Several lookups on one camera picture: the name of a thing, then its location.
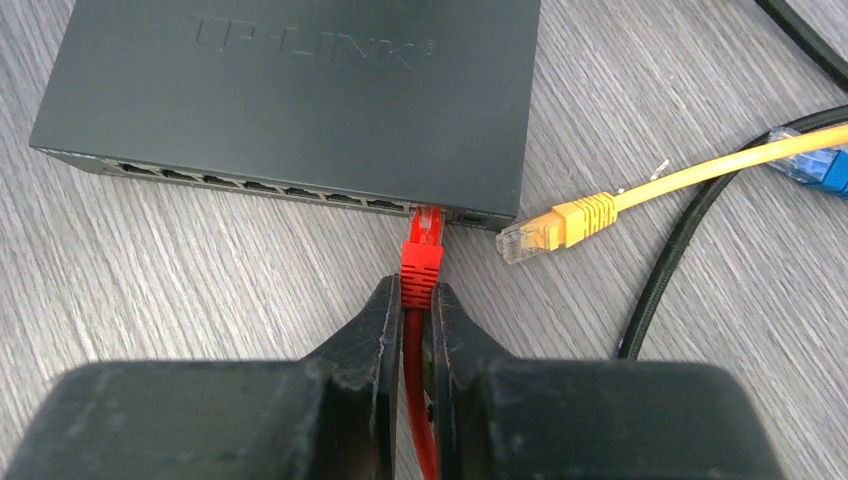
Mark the dark grey network switch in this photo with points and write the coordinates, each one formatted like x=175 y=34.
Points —
x=379 y=105

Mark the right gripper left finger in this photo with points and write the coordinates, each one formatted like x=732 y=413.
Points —
x=328 y=415

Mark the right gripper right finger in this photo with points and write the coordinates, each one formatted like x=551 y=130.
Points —
x=500 y=416

